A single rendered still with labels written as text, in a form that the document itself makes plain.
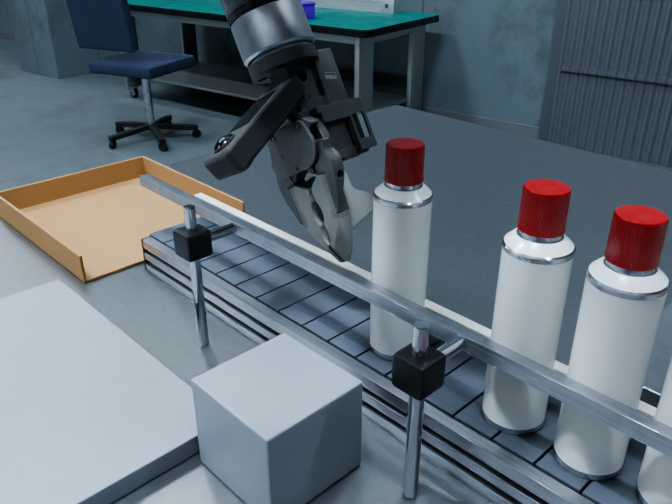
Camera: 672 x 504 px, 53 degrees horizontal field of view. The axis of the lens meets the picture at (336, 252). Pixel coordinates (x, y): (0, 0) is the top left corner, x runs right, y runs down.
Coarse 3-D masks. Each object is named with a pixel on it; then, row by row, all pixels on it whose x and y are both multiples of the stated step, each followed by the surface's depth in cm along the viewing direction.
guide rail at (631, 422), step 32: (160, 192) 82; (224, 224) 73; (288, 256) 66; (352, 288) 60; (384, 288) 59; (416, 320) 55; (448, 320) 54; (480, 352) 51; (512, 352) 50; (544, 384) 48; (576, 384) 47; (608, 416) 45; (640, 416) 44
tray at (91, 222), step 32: (128, 160) 118; (0, 192) 104; (32, 192) 108; (64, 192) 111; (96, 192) 114; (128, 192) 114; (192, 192) 110; (32, 224) 94; (64, 224) 102; (96, 224) 102; (128, 224) 102; (160, 224) 102; (64, 256) 89; (96, 256) 92; (128, 256) 92
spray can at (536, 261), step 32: (544, 192) 46; (544, 224) 46; (512, 256) 48; (544, 256) 47; (512, 288) 49; (544, 288) 48; (512, 320) 50; (544, 320) 49; (544, 352) 50; (512, 384) 52; (512, 416) 53; (544, 416) 55
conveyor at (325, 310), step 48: (240, 240) 86; (240, 288) 75; (288, 288) 75; (336, 288) 75; (336, 336) 67; (432, 336) 67; (480, 384) 60; (480, 432) 54; (576, 480) 50; (624, 480) 50
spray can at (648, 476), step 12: (660, 396) 45; (660, 408) 45; (660, 420) 45; (648, 456) 46; (660, 456) 45; (648, 468) 46; (660, 468) 45; (648, 480) 47; (660, 480) 45; (636, 492) 48; (648, 492) 47; (660, 492) 46
